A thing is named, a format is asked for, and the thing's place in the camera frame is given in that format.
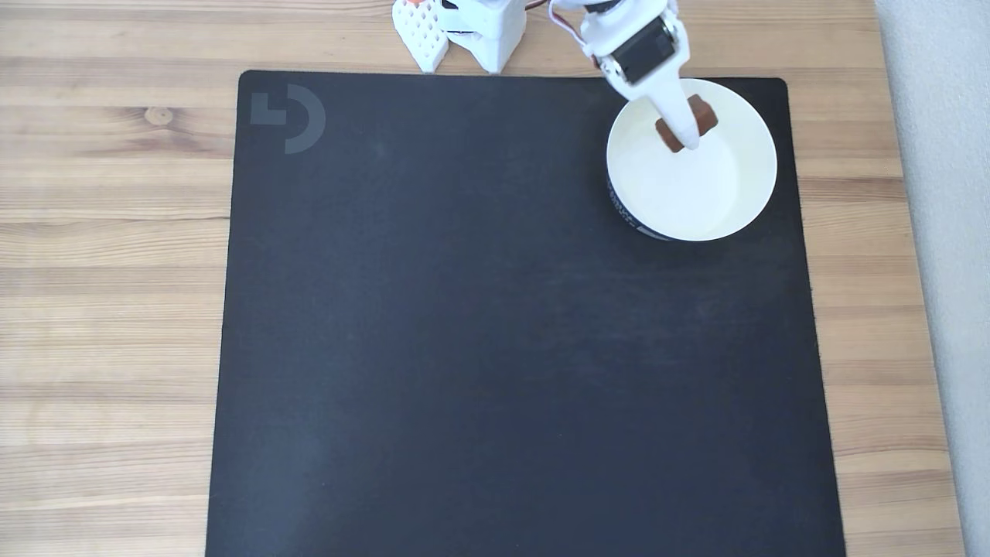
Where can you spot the white round plate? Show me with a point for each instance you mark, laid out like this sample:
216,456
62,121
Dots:
692,186

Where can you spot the black desk mat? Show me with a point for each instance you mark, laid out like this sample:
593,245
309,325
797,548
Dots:
503,371

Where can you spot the brown block toy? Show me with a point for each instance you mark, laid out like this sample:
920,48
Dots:
705,116

